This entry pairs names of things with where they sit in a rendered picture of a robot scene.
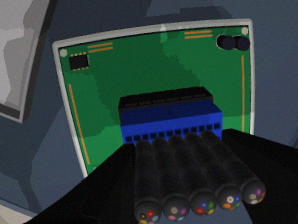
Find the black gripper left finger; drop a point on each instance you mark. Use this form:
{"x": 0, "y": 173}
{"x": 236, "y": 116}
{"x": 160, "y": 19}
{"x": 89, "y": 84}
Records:
{"x": 106, "y": 196}

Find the green circuit board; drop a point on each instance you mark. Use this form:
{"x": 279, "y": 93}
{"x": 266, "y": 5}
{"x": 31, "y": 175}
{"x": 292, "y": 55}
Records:
{"x": 150, "y": 63}

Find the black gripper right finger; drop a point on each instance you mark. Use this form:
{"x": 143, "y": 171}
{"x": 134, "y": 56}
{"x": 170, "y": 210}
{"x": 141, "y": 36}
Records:
{"x": 276, "y": 165}

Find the dark blue-grey work mat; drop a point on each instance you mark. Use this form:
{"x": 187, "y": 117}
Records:
{"x": 38, "y": 162}

